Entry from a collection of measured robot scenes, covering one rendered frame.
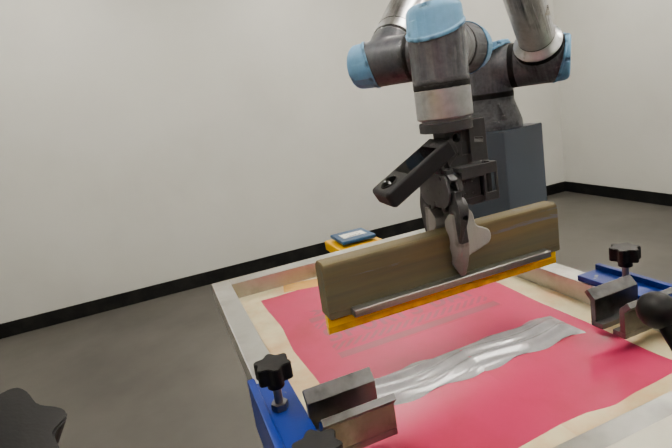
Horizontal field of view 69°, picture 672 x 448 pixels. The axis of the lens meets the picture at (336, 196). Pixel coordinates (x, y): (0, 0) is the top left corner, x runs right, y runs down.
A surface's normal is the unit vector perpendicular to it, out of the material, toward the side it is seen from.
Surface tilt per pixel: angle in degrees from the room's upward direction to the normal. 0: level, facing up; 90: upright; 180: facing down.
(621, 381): 0
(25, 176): 90
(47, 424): 32
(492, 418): 0
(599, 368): 0
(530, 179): 90
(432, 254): 90
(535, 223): 90
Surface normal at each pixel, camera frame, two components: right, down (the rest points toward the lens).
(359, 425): 0.36, 0.12
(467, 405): -0.15, -0.97
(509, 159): 0.60, 0.06
